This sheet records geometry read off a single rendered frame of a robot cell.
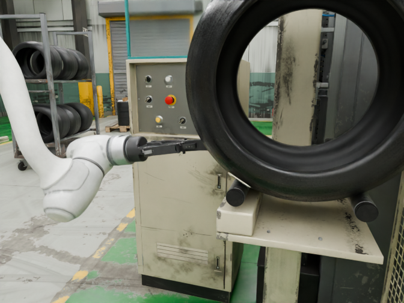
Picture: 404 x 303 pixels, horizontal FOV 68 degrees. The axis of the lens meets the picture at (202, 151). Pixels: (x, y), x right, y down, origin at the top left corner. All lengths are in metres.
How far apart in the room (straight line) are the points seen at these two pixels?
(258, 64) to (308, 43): 8.72
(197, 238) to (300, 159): 0.85
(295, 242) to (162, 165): 0.93
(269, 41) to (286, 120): 8.81
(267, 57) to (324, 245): 9.14
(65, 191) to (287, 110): 0.70
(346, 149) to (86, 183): 0.72
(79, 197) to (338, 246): 0.63
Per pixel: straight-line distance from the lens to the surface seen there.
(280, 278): 1.25
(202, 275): 1.72
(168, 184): 1.55
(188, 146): 0.81
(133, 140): 0.87
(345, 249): 0.77
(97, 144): 0.91
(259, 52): 9.76
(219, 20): 0.68
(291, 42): 1.03
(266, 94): 9.67
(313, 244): 0.76
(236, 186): 0.72
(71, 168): 0.83
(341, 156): 0.94
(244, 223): 0.74
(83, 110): 5.02
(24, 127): 0.83
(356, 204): 0.73
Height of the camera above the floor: 1.17
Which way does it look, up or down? 13 degrees down
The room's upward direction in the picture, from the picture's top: straight up
